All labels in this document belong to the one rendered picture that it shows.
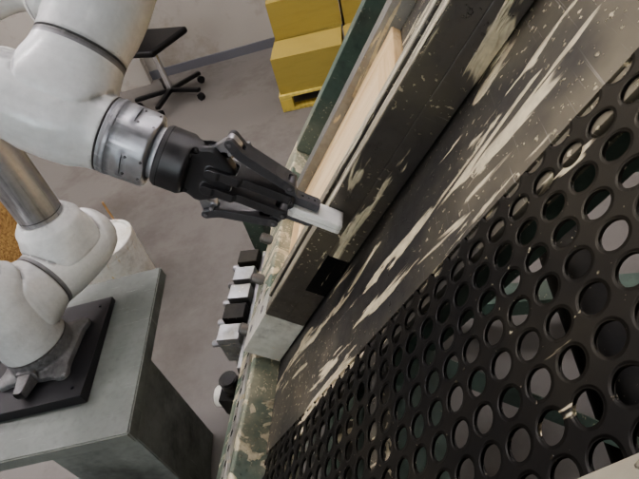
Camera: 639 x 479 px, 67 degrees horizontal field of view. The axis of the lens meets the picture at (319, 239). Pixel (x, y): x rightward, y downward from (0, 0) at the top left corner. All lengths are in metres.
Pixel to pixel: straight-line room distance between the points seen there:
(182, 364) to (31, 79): 1.74
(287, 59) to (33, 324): 2.66
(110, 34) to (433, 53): 0.35
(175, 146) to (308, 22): 3.25
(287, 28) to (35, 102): 3.28
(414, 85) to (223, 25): 4.37
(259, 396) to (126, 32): 0.59
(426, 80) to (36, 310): 0.99
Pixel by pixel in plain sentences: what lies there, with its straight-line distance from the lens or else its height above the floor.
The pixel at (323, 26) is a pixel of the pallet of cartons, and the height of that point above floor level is 0.41.
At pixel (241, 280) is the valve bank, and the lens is 1.27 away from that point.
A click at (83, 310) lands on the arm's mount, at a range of 1.45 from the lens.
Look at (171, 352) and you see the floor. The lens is 2.27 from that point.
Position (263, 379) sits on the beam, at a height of 0.89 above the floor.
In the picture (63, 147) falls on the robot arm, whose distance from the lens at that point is 0.59.
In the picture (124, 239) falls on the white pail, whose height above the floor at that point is 0.36.
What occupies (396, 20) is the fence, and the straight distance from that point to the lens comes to 0.96.
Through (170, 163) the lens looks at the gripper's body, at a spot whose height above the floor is 1.36.
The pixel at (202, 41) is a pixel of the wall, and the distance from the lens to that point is 4.92.
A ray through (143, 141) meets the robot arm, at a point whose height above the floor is 1.39.
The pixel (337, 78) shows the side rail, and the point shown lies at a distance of 1.27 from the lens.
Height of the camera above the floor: 1.62
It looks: 42 degrees down
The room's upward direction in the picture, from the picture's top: 17 degrees counter-clockwise
